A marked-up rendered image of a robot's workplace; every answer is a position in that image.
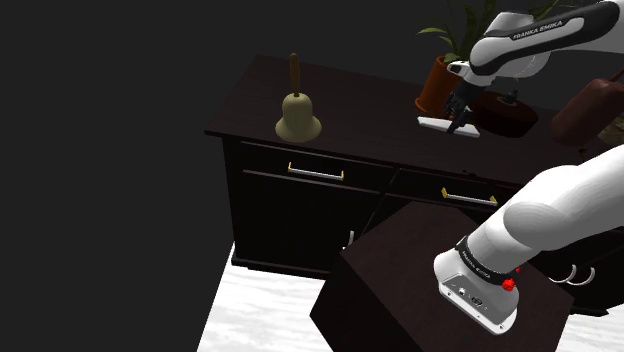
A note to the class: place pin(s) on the potted plant in orange pot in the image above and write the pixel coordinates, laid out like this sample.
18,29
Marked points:
436,88

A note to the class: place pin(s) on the beige hand bell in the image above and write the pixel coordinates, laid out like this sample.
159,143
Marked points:
298,117

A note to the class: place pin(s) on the dark wooden chest of drawers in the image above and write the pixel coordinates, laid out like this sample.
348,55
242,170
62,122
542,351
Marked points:
360,107

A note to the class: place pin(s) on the dark red round lidded pot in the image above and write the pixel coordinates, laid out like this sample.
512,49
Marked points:
507,114

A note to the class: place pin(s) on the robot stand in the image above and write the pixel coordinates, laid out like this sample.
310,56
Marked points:
404,287

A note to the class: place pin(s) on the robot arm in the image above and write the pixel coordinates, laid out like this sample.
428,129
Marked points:
551,214

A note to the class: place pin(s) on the white flat remote control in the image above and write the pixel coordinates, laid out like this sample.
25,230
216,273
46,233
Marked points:
436,123

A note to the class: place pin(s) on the brown leather bag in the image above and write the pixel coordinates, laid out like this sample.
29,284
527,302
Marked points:
582,112

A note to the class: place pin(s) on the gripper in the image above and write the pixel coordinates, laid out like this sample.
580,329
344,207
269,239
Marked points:
457,103

